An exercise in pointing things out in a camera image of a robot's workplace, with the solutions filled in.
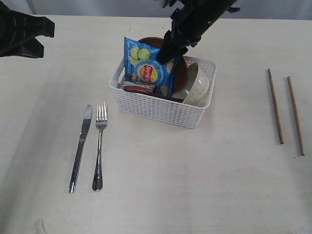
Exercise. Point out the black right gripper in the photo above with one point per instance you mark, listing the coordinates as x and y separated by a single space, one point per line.
189 24

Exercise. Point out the white perforated plastic basket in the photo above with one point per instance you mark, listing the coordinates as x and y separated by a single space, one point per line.
170 112

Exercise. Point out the dark red wooden spoon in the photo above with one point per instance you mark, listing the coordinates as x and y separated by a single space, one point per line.
140 90

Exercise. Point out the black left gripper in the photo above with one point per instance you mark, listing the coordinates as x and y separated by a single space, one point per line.
18 32

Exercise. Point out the white speckled ceramic bowl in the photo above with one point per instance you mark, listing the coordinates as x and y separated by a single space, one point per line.
196 88

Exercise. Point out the silver metal table knife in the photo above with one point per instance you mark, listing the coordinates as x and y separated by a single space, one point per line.
82 138

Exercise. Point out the silver metal fork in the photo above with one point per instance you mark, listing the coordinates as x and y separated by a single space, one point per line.
101 124

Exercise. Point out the blue Lays chip bag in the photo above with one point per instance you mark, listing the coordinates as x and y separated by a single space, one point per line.
141 65

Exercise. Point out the wooden chopstick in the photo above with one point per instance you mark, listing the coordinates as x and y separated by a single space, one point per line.
296 116
275 106

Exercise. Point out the brown round plate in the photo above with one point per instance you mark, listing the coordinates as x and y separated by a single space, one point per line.
180 71

